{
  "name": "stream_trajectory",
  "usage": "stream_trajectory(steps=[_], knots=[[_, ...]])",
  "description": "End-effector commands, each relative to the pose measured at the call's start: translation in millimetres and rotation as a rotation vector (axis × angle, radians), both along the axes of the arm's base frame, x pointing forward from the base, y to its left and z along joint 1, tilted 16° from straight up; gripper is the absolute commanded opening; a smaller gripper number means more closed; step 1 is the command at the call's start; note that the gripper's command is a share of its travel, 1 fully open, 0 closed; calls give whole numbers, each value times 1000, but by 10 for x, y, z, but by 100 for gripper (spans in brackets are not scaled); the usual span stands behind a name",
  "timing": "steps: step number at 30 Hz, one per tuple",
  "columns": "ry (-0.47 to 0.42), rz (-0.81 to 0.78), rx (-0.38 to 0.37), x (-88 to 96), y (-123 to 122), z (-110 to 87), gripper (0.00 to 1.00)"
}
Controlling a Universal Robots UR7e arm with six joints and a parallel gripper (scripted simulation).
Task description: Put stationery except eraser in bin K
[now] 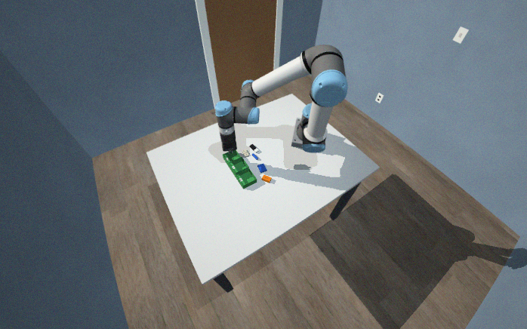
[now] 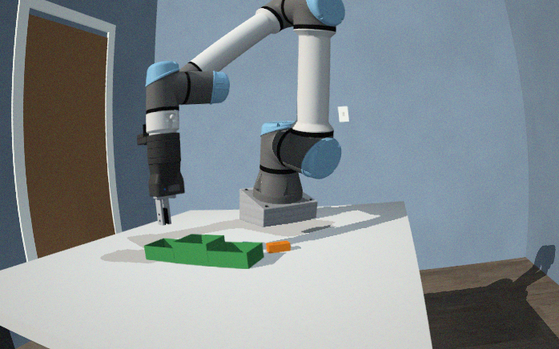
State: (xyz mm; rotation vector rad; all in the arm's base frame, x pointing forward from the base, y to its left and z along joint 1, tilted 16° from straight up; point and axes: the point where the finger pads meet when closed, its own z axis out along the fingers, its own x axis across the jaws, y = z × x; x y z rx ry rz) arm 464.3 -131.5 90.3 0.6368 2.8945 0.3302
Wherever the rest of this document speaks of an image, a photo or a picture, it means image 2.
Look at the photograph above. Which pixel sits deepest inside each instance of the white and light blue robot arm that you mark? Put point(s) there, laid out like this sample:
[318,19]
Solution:
[311,150]

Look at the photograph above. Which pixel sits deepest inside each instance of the small orange block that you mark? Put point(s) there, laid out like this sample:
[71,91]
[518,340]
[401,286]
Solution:
[278,247]

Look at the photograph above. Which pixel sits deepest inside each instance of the green rack of bins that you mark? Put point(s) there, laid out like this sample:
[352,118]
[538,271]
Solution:
[205,250]

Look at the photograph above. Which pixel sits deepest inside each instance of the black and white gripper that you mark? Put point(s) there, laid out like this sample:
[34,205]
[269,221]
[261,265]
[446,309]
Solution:
[163,153]

